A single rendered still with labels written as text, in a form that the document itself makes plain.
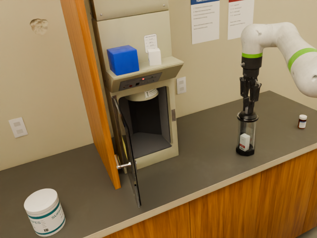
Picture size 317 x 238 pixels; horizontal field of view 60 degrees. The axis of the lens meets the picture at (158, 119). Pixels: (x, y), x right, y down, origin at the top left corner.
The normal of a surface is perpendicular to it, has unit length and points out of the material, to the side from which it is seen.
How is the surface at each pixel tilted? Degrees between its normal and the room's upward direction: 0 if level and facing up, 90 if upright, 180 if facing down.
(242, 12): 90
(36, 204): 0
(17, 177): 0
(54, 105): 90
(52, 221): 90
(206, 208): 90
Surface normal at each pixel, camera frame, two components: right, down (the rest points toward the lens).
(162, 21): 0.41, 0.40
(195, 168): -0.09, -0.88
